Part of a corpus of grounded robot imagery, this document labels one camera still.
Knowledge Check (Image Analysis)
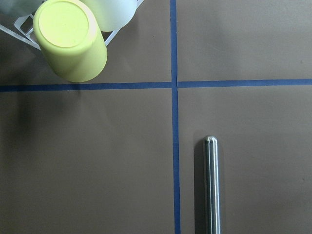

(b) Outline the yellow-green plastic cup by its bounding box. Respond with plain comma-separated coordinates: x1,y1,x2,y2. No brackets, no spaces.
33,0,107,82

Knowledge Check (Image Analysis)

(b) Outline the pale mint plastic cup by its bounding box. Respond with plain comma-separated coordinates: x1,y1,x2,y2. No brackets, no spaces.
81,0,137,32

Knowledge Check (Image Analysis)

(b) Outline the white cup rack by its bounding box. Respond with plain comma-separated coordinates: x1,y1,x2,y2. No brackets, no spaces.
0,0,144,51

